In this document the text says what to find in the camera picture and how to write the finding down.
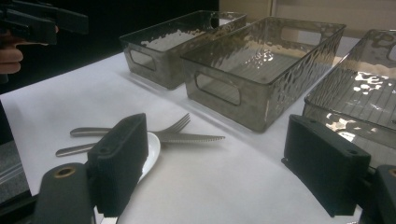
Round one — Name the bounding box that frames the metal fork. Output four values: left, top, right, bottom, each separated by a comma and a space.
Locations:
69, 112, 191, 138

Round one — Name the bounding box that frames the silver fork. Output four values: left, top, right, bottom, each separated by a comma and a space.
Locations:
55, 132, 226, 158

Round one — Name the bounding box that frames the smoky clear plastic bin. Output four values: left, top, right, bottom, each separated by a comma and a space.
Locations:
119, 9, 248, 91
180, 16, 347, 133
302, 28, 396, 171

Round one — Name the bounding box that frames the white table cover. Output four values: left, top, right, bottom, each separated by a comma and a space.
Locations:
0, 36, 363, 224

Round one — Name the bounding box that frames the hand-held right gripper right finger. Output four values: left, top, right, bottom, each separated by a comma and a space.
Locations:
281, 113, 372, 218

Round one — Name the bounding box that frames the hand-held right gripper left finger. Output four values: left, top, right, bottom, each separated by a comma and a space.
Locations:
87, 112, 149, 218

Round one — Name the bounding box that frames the metal floor rail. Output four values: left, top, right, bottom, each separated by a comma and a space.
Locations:
0, 167, 25, 189

